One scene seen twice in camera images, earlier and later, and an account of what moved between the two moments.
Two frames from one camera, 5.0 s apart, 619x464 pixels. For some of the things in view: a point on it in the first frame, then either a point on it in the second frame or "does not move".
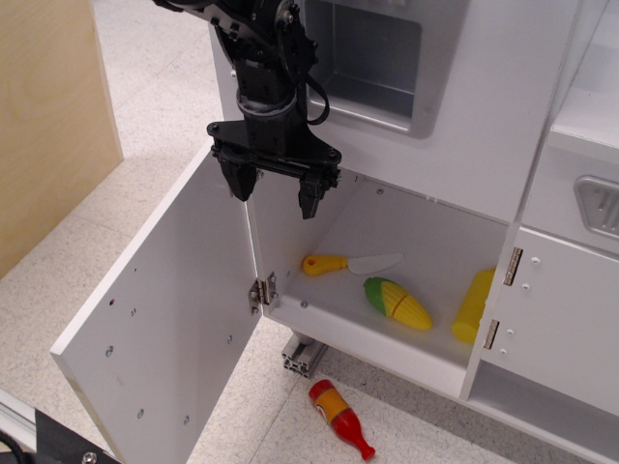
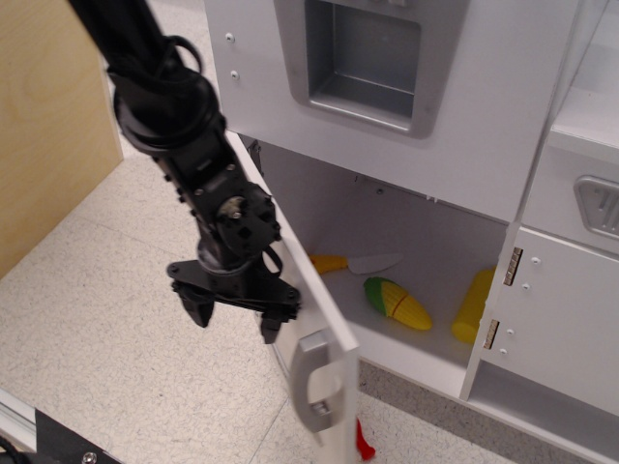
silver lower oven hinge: (491, 333) does not move
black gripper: (275, 141) → (252, 286)
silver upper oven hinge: (513, 267) does not move
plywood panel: (57, 131) does not move
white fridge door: (154, 348) → (316, 355)
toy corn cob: (396, 303) does not move
